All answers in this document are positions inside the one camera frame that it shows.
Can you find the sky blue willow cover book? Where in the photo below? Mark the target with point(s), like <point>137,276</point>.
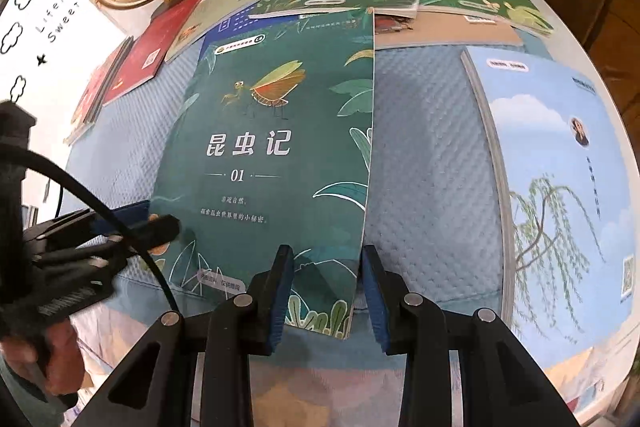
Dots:
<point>550,182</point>

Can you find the royal blue paperback book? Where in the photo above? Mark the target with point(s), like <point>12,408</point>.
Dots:
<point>235,24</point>

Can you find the green book with mantis cover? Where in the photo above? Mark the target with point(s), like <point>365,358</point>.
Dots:
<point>280,107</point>

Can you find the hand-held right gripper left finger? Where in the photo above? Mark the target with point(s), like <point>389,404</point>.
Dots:
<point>282,302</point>

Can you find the person's left forearm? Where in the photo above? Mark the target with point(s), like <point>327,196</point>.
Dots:
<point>25,402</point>

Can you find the light blue quilted mat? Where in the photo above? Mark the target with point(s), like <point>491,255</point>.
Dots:
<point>435,157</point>

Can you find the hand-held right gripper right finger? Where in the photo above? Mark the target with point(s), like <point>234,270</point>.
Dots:
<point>374,302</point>

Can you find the stack of assorted books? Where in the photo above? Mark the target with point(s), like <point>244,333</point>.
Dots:
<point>107,77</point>

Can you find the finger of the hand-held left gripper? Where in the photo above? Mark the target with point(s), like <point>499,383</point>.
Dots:
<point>130,212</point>
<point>160,229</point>

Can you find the beige paperback book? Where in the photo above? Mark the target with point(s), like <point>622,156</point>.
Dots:
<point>220,7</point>

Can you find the person's left hand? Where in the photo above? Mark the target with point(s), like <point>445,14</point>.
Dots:
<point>65,357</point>

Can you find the tan paperback book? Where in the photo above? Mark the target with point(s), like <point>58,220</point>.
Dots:
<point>450,32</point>

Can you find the red paperback book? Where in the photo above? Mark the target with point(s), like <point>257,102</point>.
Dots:
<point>150,42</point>

